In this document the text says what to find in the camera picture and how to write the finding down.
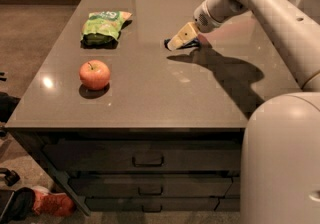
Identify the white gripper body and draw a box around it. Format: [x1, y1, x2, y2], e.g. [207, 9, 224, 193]
[193, 1, 222, 33]

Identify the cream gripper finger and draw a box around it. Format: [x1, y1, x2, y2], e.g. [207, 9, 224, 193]
[167, 22, 199, 51]

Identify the blue rxbar blueberry bar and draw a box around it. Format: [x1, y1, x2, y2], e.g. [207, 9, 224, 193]
[164, 37, 200, 51]

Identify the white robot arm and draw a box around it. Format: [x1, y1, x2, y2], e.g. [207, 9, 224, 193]
[167, 0, 320, 224]

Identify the green rice chip bag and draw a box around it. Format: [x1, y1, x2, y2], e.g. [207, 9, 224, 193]
[81, 11, 132, 46]

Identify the dark bag at left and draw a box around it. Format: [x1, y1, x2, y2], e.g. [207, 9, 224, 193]
[0, 92, 20, 123]

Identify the red apple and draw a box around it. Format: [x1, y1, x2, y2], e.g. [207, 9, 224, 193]
[79, 60, 111, 91]

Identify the middle right drawer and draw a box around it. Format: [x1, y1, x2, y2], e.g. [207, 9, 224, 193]
[226, 177, 240, 198]

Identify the drawer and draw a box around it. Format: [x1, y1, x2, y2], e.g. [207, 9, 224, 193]
[226, 177, 240, 198]
[42, 140, 241, 173]
[69, 175, 232, 198]
[215, 198, 240, 212]
[85, 197, 219, 213]

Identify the top left drawer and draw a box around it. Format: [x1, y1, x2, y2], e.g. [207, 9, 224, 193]
[42, 140, 241, 173]

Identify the bottom right drawer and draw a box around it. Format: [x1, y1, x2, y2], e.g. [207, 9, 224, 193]
[215, 198, 240, 212]

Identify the middle left drawer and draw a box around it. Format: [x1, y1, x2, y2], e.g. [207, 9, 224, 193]
[69, 175, 232, 198]

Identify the bottom left drawer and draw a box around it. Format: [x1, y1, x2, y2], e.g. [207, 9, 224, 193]
[85, 197, 219, 213]

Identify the red sneaker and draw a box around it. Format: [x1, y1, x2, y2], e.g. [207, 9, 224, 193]
[32, 186, 76, 217]

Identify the black object on floor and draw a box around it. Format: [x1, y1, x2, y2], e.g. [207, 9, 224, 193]
[0, 168, 20, 187]

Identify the black trouser leg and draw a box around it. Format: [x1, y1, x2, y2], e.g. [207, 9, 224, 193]
[0, 187, 35, 224]

